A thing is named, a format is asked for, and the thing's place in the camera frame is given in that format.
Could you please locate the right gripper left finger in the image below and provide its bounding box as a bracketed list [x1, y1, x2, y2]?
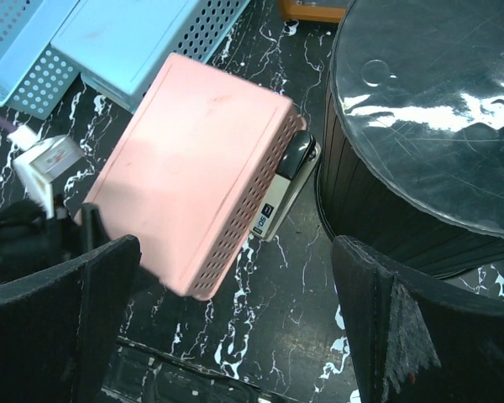
[0, 235, 141, 402]

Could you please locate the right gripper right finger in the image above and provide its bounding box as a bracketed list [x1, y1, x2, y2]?
[331, 236, 504, 402]

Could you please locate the black front mounting rail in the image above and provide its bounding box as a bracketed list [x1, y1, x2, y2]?
[97, 337, 284, 402]

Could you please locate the orange wooden shelf rack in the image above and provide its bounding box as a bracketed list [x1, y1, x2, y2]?
[276, 0, 346, 24]

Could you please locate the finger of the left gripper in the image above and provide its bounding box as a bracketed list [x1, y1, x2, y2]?
[80, 203, 110, 252]

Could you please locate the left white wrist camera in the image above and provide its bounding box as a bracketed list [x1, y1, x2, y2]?
[8, 125, 85, 219]

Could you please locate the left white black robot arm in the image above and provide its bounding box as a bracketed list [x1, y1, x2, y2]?
[0, 196, 109, 285]

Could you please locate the large black plastic bucket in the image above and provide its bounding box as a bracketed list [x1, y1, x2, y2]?
[316, 0, 504, 279]

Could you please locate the blue perforated plastic basket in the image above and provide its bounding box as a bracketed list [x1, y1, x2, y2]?
[51, 0, 248, 113]

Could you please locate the black silver stapler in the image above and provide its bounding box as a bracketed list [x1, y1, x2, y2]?
[250, 130, 321, 242]

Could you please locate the pink perforated plastic basket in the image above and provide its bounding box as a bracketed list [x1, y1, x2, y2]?
[86, 54, 307, 301]

